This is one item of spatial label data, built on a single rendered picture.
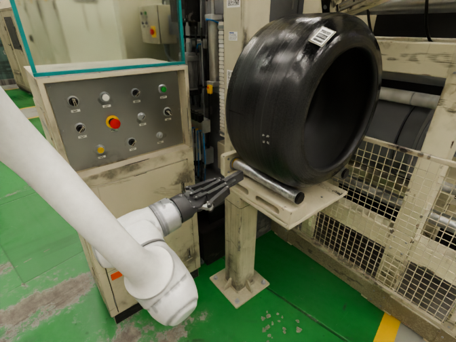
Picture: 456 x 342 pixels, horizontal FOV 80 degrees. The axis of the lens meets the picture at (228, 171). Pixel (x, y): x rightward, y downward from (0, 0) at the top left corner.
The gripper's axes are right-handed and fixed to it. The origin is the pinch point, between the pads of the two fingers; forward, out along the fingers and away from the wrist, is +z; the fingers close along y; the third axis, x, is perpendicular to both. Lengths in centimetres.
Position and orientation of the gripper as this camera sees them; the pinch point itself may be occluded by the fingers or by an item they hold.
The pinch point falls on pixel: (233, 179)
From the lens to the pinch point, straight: 82.8
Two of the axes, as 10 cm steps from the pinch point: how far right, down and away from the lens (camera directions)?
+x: 1.1, 8.4, 5.4
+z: 7.8, -4.1, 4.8
